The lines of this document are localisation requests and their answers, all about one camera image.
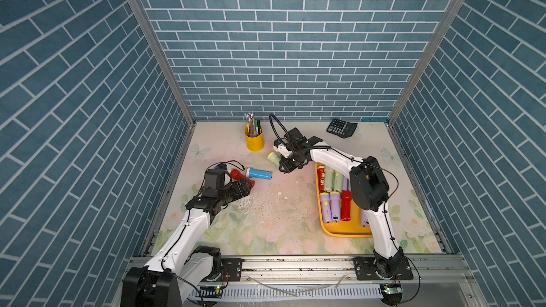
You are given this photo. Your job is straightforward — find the green flashlight horizontal top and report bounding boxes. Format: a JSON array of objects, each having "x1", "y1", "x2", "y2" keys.
[{"x1": 267, "y1": 152, "x2": 281, "y2": 168}]

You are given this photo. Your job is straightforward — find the red flashlight with white logo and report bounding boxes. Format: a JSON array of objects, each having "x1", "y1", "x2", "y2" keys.
[{"x1": 317, "y1": 165, "x2": 326, "y2": 193}]

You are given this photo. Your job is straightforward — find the blue flashlight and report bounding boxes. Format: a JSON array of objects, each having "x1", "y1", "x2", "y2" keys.
[{"x1": 246, "y1": 168, "x2": 272, "y2": 180}]

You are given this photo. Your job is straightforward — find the green flashlight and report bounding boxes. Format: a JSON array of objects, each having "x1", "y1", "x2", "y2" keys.
[
  {"x1": 333, "y1": 171, "x2": 344, "y2": 193},
  {"x1": 324, "y1": 166, "x2": 336, "y2": 193}
]

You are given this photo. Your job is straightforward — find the purple flashlight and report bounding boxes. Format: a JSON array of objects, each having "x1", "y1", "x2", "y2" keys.
[
  {"x1": 361, "y1": 210, "x2": 370, "y2": 227},
  {"x1": 329, "y1": 191, "x2": 341, "y2": 223},
  {"x1": 343, "y1": 178, "x2": 351, "y2": 191},
  {"x1": 319, "y1": 192, "x2": 333, "y2": 224}
]

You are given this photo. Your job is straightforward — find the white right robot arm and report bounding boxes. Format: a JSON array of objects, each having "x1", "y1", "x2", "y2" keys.
[{"x1": 274, "y1": 128, "x2": 406, "y2": 279}]

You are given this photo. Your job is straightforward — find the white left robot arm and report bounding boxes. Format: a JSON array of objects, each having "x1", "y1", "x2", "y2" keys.
[{"x1": 120, "y1": 163, "x2": 255, "y2": 306}]

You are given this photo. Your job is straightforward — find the yellow pen holder cup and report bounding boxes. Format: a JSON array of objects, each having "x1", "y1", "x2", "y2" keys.
[{"x1": 245, "y1": 127, "x2": 264, "y2": 152}]

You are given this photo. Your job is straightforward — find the pens in cup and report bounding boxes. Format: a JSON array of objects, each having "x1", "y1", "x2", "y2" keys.
[{"x1": 245, "y1": 112, "x2": 262, "y2": 138}]

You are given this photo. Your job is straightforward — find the black desk calculator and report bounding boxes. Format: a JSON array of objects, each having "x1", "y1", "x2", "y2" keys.
[{"x1": 326, "y1": 119, "x2": 358, "y2": 139}]

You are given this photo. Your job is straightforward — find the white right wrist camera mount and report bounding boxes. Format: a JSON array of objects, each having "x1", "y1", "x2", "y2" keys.
[{"x1": 274, "y1": 140, "x2": 292, "y2": 159}]

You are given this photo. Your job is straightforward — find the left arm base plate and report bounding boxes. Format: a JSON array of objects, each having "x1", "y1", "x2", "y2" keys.
[{"x1": 179, "y1": 253, "x2": 243, "y2": 284}]

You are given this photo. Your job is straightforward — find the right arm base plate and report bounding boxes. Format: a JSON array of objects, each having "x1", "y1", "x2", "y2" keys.
[{"x1": 351, "y1": 256, "x2": 414, "y2": 281}]

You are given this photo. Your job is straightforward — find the aluminium front rail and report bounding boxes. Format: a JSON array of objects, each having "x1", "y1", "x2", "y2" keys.
[{"x1": 111, "y1": 254, "x2": 487, "y2": 307}]

